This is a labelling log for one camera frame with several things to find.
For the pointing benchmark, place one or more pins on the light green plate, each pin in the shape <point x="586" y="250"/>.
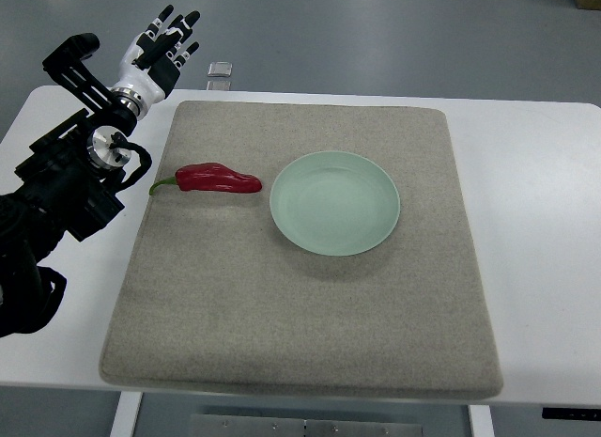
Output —
<point x="335" y="203"/>

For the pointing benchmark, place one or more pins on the white table leg right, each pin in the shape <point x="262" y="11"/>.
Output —
<point x="481" y="423"/>

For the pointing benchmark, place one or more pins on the black table control panel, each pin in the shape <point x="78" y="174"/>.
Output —
<point x="571" y="414"/>

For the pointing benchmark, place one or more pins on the red chili pepper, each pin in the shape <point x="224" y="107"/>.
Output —
<point x="210" y="177"/>

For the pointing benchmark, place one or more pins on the clear plastic floor piece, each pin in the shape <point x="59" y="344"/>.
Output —
<point x="220" y="69"/>

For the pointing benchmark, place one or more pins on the beige fabric mat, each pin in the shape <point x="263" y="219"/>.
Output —
<point x="217" y="299"/>

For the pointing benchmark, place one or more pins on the white table leg left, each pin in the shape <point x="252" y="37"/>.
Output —
<point x="126" y="414"/>

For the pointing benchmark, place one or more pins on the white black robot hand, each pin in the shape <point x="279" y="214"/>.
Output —
<point x="150" y="68"/>

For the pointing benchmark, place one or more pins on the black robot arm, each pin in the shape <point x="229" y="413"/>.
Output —
<point x="70" y="183"/>

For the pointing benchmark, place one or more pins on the white table leg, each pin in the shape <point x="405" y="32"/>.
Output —
<point x="481" y="423"/>
<point x="126" y="414"/>

